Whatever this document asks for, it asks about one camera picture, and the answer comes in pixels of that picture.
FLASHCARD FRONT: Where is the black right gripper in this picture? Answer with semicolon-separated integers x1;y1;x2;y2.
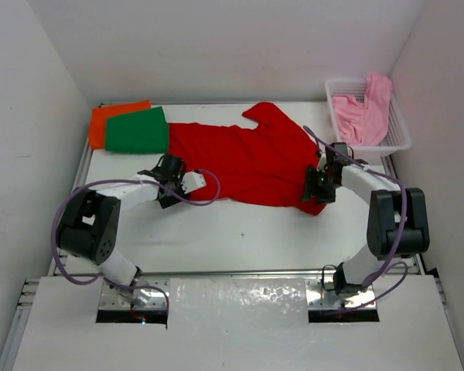
302;167;340;206

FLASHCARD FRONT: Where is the green t shirt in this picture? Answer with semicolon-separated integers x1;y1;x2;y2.
104;107;169;155

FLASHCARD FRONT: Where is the red t shirt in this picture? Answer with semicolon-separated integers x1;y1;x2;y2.
169;102;325;216

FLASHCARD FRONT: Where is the orange t shirt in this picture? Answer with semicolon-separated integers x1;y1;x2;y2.
88;100;151;150

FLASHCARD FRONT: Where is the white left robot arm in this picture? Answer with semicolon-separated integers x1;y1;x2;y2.
53;155;189;287

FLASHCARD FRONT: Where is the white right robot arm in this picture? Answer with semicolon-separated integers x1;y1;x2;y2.
302;142;430;294

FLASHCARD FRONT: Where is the pink t shirt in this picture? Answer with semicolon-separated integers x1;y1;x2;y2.
332;74;394;146

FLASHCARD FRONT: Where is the white plastic bin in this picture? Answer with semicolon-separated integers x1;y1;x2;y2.
325;77;411;161

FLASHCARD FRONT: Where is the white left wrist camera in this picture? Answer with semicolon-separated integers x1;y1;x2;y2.
181;171;206;194

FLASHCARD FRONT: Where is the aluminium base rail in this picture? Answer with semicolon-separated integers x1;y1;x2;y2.
19;266;380;310

